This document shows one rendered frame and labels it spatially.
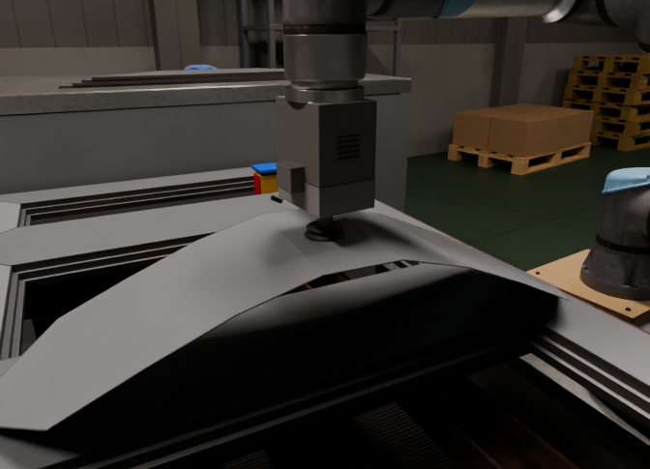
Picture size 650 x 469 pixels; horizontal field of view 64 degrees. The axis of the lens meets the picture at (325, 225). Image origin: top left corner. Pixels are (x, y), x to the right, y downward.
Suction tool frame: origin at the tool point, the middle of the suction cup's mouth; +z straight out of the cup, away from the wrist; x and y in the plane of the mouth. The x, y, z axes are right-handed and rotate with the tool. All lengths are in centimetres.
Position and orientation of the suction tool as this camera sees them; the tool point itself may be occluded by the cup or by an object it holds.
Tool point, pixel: (325, 245)
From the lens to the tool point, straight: 54.1
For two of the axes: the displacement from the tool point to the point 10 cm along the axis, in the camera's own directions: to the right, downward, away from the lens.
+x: 8.5, -1.8, 4.9
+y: 5.2, 2.9, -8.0
